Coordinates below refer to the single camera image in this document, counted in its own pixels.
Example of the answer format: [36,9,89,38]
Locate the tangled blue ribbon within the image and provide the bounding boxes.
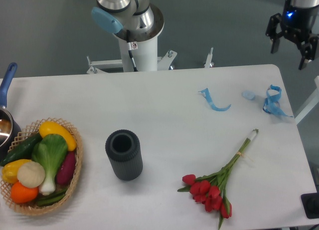
[262,85,293,118]

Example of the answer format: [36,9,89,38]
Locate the black cable on pedestal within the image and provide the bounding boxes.
[126,29,139,72]

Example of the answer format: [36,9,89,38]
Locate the yellow squash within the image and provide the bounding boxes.
[39,121,77,151]

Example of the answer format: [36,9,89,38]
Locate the dark green cucumber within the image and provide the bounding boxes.
[0,133,42,167]

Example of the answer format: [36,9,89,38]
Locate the yellow bell pepper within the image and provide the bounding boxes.
[2,159,31,184]

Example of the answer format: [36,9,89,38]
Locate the white garlic bulb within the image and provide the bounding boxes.
[17,161,45,188]

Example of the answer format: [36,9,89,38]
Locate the green bok choy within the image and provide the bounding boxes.
[31,134,68,196]

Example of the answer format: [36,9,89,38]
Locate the green bean pods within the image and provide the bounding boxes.
[35,188,67,207]

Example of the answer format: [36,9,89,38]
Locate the dark grey ribbed vase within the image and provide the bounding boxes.
[105,129,143,181]

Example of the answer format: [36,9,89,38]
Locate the blue handled saucepan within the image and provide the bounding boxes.
[0,62,21,161]

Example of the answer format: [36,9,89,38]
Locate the orange fruit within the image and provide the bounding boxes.
[10,182,38,204]

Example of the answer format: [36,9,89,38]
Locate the black device at edge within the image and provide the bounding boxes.
[301,193,319,219]

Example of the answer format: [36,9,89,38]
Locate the blue ribbon strip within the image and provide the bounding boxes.
[199,88,231,112]

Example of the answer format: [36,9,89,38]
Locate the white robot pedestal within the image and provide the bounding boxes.
[87,36,177,74]

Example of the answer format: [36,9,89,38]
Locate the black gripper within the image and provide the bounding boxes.
[265,0,319,70]

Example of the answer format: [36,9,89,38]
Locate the woven wicker basket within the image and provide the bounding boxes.
[0,118,83,216]

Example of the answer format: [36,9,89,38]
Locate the purple sweet potato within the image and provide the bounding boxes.
[56,152,76,185]

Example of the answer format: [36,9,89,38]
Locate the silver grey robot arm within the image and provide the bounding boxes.
[90,0,319,72]

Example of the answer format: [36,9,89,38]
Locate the white frame leg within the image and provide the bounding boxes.
[295,76,319,125]

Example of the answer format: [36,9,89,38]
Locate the red tulip bouquet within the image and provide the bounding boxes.
[177,129,259,229]

